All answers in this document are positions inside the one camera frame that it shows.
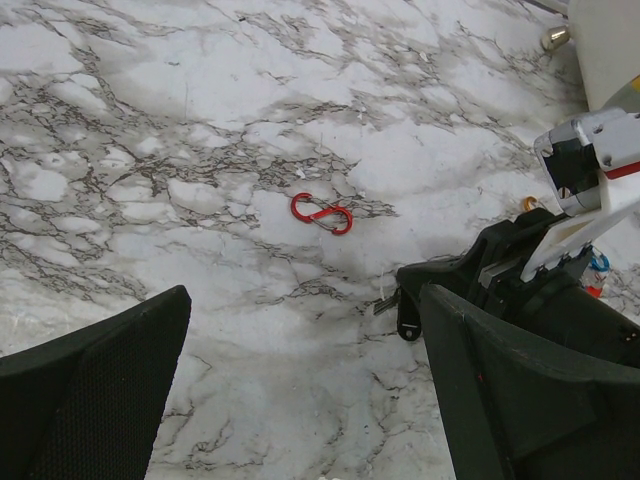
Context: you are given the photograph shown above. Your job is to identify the black key tag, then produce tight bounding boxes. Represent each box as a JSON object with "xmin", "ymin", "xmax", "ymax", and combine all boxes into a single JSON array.
[{"xmin": 396, "ymin": 288, "xmax": 422, "ymax": 342}]

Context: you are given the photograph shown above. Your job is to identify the orange S carabiner upper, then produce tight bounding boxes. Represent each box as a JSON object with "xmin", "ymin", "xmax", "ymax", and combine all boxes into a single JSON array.
[{"xmin": 522, "ymin": 196, "xmax": 539, "ymax": 212}]

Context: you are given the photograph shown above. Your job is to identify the silver key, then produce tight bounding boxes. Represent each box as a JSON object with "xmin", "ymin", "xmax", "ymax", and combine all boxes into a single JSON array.
[{"xmin": 373, "ymin": 292, "xmax": 399, "ymax": 316}]

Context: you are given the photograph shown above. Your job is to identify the cream cylindrical drum holder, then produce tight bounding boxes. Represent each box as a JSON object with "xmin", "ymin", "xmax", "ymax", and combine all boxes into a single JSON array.
[{"xmin": 540, "ymin": 0, "xmax": 639, "ymax": 113}]

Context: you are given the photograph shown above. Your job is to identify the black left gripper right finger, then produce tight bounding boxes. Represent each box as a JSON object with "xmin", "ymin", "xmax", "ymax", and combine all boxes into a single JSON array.
[{"xmin": 419, "ymin": 285, "xmax": 639, "ymax": 479}]

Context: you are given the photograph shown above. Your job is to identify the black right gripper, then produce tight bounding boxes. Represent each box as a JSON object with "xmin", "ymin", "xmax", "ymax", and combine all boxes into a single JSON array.
[{"xmin": 397, "ymin": 208, "xmax": 639, "ymax": 368}]

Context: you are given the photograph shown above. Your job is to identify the red key tag white label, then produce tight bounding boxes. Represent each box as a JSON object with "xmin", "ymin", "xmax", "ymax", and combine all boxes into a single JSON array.
[{"xmin": 584, "ymin": 271, "xmax": 607, "ymax": 298}]

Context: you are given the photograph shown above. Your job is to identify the blue S carabiner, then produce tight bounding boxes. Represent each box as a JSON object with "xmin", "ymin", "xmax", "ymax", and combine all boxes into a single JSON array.
[{"xmin": 589, "ymin": 252, "xmax": 610, "ymax": 275}]

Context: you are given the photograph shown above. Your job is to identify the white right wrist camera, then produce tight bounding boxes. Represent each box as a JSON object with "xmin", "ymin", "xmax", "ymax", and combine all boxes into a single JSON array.
[{"xmin": 520, "ymin": 107, "xmax": 639, "ymax": 282}]

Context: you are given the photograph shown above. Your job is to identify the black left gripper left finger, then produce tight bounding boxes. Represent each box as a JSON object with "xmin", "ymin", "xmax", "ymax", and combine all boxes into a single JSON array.
[{"xmin": 1, "ymin": 285, "xmax": 191, "ymax": 479}]

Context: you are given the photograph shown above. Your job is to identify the red S carabiner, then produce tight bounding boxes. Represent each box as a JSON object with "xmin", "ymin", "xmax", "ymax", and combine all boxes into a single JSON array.
[{"xmin": 290, "ymin": 192, "xmax": 353, "ymax": 236}]

